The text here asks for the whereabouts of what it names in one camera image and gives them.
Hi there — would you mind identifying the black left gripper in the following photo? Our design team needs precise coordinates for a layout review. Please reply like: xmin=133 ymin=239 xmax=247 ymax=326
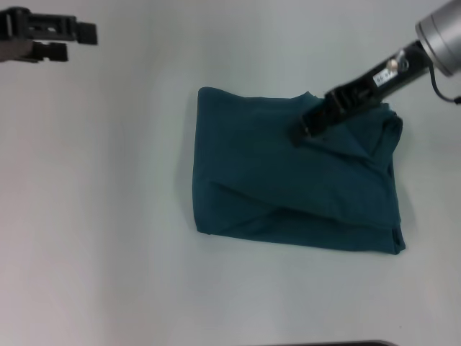
xmin=0 ymin=6 xmax=99 ymax=65

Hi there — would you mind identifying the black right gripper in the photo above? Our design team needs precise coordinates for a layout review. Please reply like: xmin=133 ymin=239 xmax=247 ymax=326
xmin=290 ymin=38 xmax=435 ymax=148

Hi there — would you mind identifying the teal t-shirt with beige letters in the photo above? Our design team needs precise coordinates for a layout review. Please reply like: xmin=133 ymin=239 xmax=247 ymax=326
xmin=190 ymin=85 xmax=407 ymax=257

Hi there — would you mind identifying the silver elbow plug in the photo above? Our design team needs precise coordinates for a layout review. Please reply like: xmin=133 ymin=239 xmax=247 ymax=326
xmin=384 ymin=49 xmax=411 ymax=75

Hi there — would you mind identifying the silver straight plug with cable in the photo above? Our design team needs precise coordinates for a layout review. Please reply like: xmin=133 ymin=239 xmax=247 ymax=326
xmin=429 ymin=66 xmax=461 ymax=107

